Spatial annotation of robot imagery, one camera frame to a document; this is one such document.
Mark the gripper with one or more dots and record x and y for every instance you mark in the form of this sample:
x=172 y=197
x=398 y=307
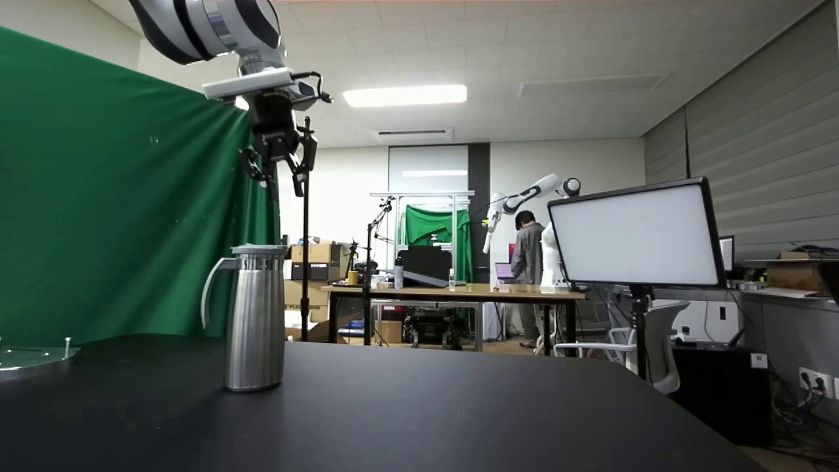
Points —
x=276 y=134

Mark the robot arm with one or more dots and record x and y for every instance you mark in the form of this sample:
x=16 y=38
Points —
x=196 y=26

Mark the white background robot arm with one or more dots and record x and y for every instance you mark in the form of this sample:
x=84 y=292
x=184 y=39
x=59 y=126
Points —
x=524 y=195

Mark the grey flask lid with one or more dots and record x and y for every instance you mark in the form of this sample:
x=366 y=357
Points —
x=259 y=250

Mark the black pole stand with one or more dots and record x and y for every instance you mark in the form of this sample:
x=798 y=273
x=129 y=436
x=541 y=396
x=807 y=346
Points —
x=305 y=262

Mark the stack of cardboard boxes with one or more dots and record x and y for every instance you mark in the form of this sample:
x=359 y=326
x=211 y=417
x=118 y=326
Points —
x=314 y=262

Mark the ceiling air vent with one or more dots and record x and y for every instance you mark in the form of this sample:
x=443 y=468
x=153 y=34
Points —
x=413 y=134

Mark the yellow cup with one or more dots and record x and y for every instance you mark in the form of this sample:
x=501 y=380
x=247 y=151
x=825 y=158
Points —
x=352 y=278

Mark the ceiling light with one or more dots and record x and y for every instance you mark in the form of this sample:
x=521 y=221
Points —
x=405 y=96

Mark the whiteboard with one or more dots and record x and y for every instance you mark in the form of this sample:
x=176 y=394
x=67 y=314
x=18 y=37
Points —
x=428 y=167

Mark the black stand with boom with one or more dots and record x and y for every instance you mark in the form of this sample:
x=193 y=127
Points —
x=368 y=288

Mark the grey bottle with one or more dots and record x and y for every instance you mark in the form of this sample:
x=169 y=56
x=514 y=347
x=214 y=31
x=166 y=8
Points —
x=398 y=275

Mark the stainless steel flask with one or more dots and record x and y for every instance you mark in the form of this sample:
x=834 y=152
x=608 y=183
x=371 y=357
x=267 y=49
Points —
x=255 y=328

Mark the green backdrop cloth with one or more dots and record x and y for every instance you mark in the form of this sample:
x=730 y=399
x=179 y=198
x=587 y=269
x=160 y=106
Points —
x=111 y=216

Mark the black box on table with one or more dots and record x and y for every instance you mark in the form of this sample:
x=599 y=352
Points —
x=426 y=262

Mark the small clear bottle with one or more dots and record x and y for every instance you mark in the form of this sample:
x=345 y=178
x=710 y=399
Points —
x=451 y=280

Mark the wooden table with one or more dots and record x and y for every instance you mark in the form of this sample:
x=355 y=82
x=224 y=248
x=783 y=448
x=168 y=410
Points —
x=459 y=293

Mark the wheeled machine under table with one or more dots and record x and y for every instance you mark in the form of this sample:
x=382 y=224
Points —
x=429 y=328

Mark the laptop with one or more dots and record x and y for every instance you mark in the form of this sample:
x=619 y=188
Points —
x=505 y=271

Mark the person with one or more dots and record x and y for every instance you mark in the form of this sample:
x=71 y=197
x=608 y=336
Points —
x=527 y=252

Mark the light panel on stand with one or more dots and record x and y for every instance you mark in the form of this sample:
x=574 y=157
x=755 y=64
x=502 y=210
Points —
x=636 y=236

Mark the white office chair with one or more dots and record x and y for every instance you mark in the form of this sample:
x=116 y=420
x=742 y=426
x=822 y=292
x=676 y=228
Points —
x=665 y=328

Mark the monitor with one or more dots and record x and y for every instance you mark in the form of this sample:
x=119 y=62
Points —
x=726 y=254

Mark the window blinds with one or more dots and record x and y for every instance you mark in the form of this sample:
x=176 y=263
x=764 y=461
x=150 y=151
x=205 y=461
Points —
x=767 y=131

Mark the black computer case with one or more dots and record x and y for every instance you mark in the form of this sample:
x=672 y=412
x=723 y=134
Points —
x=721 y=393

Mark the cardboard box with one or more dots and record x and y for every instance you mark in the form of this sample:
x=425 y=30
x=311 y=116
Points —
x=796 y=274

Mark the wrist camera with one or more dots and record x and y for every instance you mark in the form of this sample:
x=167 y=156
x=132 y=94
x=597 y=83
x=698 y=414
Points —
x=249 y=82

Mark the metal frame rack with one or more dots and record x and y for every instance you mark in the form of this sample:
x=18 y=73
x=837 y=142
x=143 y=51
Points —
x=455 y=223

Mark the wall socket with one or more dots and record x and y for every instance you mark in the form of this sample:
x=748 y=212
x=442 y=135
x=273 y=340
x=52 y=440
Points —
x=816 y=382

